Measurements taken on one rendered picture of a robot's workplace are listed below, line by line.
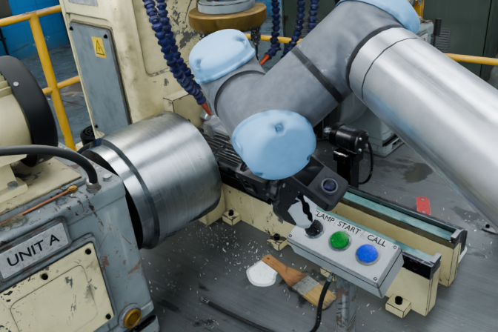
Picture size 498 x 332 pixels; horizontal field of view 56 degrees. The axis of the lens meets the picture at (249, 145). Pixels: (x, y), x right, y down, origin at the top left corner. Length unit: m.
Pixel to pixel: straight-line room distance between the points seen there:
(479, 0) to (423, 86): 3.66
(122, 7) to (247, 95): 0.73
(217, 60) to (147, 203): 0.44
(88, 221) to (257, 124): 0.44
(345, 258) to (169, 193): 0.35
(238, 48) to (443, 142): 0.26
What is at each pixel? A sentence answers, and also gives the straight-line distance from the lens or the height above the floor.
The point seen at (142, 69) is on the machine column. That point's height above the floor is 1.20.
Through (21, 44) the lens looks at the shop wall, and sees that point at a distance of 6.67.
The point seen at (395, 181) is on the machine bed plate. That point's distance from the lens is 1.42.
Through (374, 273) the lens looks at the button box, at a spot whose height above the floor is 1.06.
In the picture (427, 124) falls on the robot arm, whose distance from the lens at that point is 0.37.
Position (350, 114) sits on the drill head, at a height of 1.00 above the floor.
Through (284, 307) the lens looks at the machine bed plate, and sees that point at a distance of 1.03.
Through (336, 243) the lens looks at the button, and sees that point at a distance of 0.76.
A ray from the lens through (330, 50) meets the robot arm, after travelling 0.46.
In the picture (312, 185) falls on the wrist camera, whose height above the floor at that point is 1.21.
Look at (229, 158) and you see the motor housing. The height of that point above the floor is 1.00.
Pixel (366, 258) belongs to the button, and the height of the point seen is 1.07.
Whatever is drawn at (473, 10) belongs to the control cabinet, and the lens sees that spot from 4.06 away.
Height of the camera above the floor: 1.55
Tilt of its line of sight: 27 degrees down
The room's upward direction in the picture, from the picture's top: 5 degrees counter-clockwise
